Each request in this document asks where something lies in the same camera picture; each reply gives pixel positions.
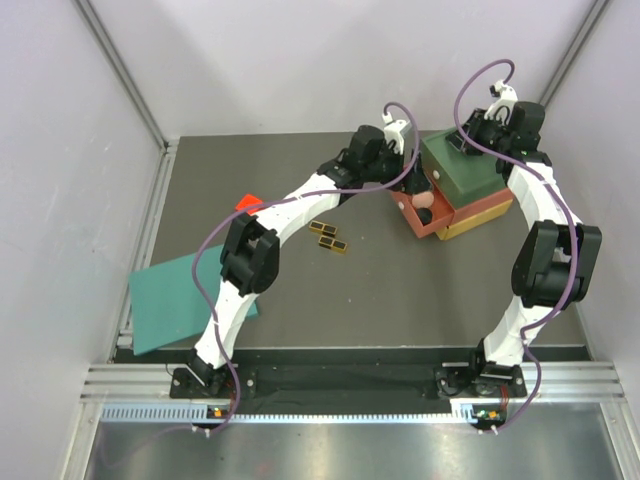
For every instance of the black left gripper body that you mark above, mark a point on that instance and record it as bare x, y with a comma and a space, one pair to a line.
389, 164

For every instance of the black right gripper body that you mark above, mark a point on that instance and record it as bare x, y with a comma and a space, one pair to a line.
485, 131

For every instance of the red drawer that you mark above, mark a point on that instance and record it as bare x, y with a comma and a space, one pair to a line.
443, 213

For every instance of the yellow bottom drawer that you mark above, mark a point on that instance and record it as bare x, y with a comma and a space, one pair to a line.
472, 222

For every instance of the gold black lipstick case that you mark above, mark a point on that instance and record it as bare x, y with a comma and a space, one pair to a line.
322, 229
332, 244

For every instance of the copper round compact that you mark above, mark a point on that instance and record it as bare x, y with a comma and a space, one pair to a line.
423, 200

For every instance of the black round cap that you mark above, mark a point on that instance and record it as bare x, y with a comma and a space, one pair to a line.
425, 215

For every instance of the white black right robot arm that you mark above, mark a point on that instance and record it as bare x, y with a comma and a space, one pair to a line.
556, 261

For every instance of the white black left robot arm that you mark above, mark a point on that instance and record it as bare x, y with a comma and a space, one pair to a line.
374, 160

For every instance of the red cube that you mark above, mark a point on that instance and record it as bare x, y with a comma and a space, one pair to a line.
249, 203

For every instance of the teal flat board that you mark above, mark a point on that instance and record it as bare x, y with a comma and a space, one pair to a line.
166, 306

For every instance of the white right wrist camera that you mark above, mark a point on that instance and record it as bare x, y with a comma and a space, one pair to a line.
505, 99

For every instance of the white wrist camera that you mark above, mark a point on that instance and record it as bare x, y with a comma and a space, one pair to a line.
395, 132
505, 99

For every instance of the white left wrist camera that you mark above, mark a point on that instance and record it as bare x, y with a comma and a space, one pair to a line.
395, 132

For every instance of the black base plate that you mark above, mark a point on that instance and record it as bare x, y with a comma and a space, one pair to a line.
303, 383

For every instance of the aluminium frame rail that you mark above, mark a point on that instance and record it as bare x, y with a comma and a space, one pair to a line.
155, 393

